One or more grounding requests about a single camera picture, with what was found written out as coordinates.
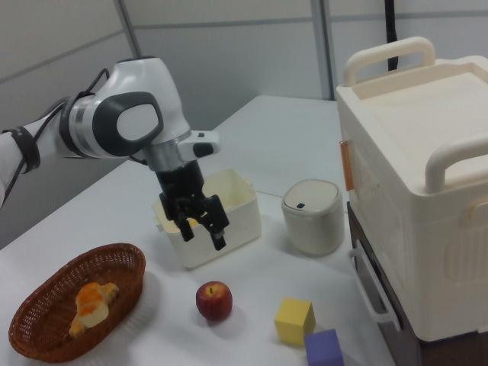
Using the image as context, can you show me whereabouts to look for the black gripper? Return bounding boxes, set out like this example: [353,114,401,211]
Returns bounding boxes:
[155,160,231,252]

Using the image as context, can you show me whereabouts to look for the brown wicker basket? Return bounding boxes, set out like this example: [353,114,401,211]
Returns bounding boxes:
[8,242,147,364]

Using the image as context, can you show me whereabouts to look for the cream plastic box with handles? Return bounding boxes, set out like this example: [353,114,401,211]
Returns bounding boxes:
[335,36,488,345]

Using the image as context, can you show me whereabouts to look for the white square plastic bin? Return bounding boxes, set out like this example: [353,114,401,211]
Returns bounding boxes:
[152,168,263,271]

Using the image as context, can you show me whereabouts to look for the small white lidded trash can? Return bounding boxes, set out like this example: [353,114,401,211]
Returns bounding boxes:
[281,178,343,257]

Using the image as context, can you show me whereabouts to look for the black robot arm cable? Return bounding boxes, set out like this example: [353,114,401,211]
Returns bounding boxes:
[0,67,112,210]

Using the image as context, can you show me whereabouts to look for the black strap on arm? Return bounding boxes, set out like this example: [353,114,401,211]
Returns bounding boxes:
[1,127,41,173]

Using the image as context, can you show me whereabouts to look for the grey partition post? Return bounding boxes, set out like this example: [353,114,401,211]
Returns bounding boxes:
[115,0,143,59]
[310,0,337,102]

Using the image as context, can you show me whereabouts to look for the toy bread with orange topping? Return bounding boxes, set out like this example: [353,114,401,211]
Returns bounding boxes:
[68,281,120,339]

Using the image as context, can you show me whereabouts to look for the yellow foam cube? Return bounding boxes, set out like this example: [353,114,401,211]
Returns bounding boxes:
[274,297,317,348]

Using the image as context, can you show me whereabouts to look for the red toy apple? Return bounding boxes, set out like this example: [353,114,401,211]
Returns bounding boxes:
[195,281,234,322]

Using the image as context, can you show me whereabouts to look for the purple foam cube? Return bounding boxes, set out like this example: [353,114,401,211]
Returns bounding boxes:
[303,328,345,366]

